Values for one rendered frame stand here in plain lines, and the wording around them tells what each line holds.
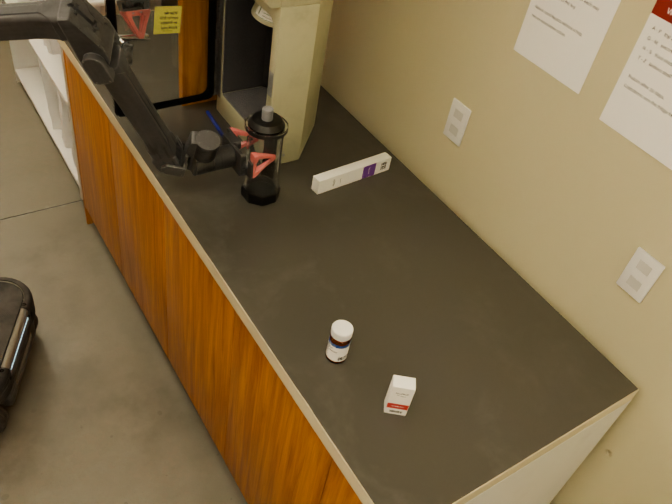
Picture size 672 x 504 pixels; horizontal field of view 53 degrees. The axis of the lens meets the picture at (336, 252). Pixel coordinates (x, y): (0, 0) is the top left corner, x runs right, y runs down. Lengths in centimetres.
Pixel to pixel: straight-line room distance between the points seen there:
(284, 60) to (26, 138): 216
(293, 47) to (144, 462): 142
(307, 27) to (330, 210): 47
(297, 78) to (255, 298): 60
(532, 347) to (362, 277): 43
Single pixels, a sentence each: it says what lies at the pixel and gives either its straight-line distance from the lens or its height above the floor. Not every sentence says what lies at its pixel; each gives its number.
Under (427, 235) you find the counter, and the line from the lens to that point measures 182.
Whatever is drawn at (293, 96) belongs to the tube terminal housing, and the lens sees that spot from 184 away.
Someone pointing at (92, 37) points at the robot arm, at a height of 148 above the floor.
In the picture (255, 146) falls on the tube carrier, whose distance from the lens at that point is 169.
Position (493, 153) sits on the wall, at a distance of 181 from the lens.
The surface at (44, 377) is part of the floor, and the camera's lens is 263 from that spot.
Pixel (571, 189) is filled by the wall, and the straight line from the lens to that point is 166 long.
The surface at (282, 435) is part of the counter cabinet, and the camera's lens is 168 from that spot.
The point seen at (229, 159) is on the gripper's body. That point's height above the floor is 110.
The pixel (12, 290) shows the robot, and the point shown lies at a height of 24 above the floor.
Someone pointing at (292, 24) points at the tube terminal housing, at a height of 136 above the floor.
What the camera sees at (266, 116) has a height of 119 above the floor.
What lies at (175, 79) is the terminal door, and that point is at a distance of 203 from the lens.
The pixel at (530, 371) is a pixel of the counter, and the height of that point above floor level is 94.
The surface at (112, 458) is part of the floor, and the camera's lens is 242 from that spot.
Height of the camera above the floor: 210
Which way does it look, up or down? 43 degrees down
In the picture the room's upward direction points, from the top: 12 degrees clockwise
